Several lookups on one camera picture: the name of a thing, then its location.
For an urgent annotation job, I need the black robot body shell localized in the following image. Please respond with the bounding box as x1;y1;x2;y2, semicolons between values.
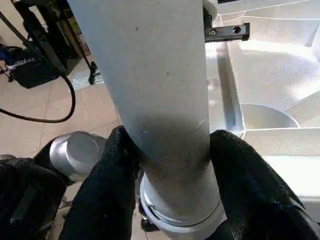
0;156;70;240

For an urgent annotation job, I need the silver round robot joint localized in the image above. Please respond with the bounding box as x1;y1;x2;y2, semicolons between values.
49;131;107;183

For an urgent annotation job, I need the thin black stand leg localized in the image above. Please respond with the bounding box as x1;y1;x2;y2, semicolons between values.
81;42;100;85

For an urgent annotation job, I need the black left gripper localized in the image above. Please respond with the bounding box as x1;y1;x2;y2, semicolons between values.
203;7;251;43

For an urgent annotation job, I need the white plastic table top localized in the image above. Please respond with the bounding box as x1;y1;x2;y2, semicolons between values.
137;0;320;236

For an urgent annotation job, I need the black equipment bag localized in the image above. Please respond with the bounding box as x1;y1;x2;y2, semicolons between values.
0;0;87;90

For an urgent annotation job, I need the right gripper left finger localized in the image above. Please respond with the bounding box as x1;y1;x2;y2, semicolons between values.
61;124;143;240

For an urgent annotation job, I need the white plastic table leg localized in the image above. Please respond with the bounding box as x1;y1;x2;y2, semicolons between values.
66;0;228;235

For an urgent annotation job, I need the black looped floor cable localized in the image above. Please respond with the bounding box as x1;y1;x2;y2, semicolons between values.
0;72;77;124

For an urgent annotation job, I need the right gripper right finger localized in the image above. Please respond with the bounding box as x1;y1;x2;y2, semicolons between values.
209;129;320;240

